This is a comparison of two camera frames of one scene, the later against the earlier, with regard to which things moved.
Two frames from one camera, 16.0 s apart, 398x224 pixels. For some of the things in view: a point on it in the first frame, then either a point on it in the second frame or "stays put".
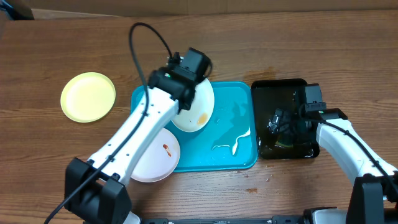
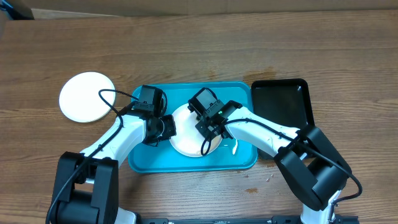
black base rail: x=276 y=219 stays put
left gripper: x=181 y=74 -> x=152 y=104
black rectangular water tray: x=282 y=133 stays put
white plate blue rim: x=201 y=111 -> x=79 y=99
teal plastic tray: x=229 y=141 stays put
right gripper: x=289 y=120 -> x=207 y=130
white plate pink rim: x=159 y=158 -> x=188 y=140
